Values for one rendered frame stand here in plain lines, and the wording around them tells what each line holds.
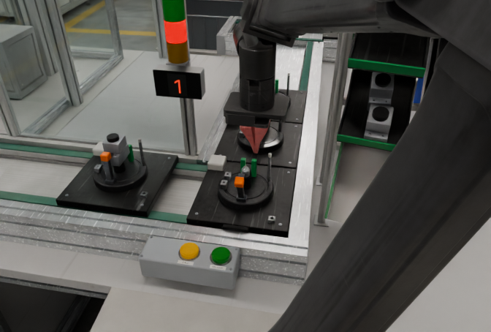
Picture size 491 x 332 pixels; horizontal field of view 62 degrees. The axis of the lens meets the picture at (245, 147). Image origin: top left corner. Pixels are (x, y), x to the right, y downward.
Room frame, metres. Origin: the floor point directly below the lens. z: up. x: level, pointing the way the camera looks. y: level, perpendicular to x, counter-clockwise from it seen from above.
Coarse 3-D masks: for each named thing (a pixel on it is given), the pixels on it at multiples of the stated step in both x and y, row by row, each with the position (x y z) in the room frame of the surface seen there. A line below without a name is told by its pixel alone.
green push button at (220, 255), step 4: (216, 248) 0.61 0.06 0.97; (220, 248) 0.61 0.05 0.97; (224, 248) 0.61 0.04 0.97; (212, 252) 0.60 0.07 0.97; (216, 252) 0.60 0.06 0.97; (220, 252) 0.60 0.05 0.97; (224, 252) 0.60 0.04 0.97; (228, 252) 0.60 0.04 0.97; (212, 256) 0.59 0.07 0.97; (216, 256) 0.59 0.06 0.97; (220, 256) 0.59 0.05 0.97; (224, 256) 0.59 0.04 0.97; (228, 256) 0.59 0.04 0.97; (216, 260) 0.58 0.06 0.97; (220, 260) 0.58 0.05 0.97; (224, 260) 0.58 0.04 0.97; (228, 260) 0.59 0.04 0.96
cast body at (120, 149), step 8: (112, 136) 0.87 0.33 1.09; (120, 136) 0.88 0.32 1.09; (104, 144) 0.85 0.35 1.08; (112, 144) 0.85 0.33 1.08; (120, 144) 0.86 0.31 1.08; (128, 144) 0.89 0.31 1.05; (112, 152) 0.85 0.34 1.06; (120, 152) 0.85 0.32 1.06; (128, 152) 0.89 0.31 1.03; (112, 160) 0.84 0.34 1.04; (120, 160) 0.84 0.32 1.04
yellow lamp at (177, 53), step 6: (168, 42) 0.94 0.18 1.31; (186, 42) 0.95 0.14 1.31; (168, 48) 0.94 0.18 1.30; (174, 48) 0.93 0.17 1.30; (180, 48) 0.94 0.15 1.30; (186, 48) 0.95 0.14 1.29; (168, 54) 0.94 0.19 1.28; (174, 54) 0.93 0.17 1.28; (180, 54) 0.94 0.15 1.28; (186, 54) 0.95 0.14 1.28; (168, 60) 0.95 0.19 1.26; (174, 60) 0.93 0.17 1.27; (180, 60) 0.93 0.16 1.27; (186, 60) 0.95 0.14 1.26
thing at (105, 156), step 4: (104, 152) 0.83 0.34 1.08; (108, 152) 0.83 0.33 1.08; (100, 156) 0.81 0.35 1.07; (104, 156) 0.81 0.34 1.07; (108, 156) 0.81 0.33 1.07; (112, 156) 0.83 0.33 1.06; (104, 160) 0.81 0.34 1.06; (108, 160) 0.81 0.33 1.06; (104, 164) 0.81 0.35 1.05; (108, 164) 0.81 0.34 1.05; (104, 168) 0.81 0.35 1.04; (108, 168) 0.81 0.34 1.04; (108, 172) 0.81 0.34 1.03; (112, 172) 0.82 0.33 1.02; (108, 176) 0.81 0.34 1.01; (112, 176) 0.82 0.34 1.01
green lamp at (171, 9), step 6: (162, 0) 0.94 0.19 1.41; (168, 0) 0.93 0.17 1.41; (174, 0) 0.93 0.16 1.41; (180, 0) 0.94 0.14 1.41; (162, 6) 0.95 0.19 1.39; (168, 6) 0.93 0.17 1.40; (174, 6) 0.93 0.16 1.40; (180, 6) 0.94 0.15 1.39; (168, 12) 0.93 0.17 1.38; (174, 12) 0.93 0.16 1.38; (180, 12) 0.94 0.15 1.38; (168, 18) 0.93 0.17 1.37; (174, 18) 0.93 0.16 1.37; (180, 18) 0.94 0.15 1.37
